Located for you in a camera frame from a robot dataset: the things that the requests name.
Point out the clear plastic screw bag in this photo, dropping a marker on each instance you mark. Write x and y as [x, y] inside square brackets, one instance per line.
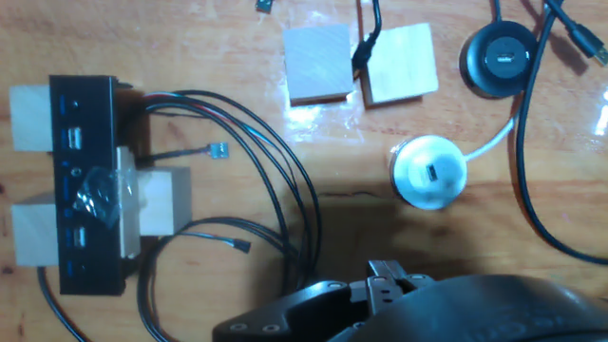
[97, 195]

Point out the white round USB hub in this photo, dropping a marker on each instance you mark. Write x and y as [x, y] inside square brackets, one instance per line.
[430, 172]

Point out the black round USB hub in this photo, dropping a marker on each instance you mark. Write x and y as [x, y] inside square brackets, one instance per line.
[499, 59]

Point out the black USB docking station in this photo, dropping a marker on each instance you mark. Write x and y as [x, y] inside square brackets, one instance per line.
[88, 119]

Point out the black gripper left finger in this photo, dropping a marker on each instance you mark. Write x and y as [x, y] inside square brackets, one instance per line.
[304, 309]

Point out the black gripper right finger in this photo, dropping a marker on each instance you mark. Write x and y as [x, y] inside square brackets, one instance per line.
[420, 280]

